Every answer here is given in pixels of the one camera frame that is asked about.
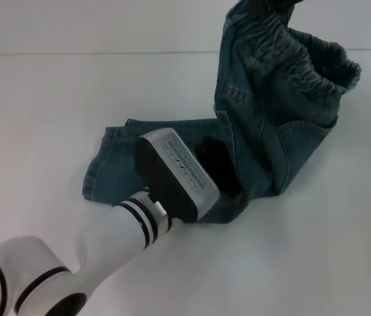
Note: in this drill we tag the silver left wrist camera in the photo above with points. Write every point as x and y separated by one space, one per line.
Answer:
165 177

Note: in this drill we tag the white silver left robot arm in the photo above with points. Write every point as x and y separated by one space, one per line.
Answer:
106 243

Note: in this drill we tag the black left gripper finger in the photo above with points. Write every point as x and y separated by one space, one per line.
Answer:
216 161
235 200

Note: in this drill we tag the blue denim shorts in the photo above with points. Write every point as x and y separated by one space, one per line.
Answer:
271 115

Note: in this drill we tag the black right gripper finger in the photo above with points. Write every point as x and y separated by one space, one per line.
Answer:
258 7
287 4

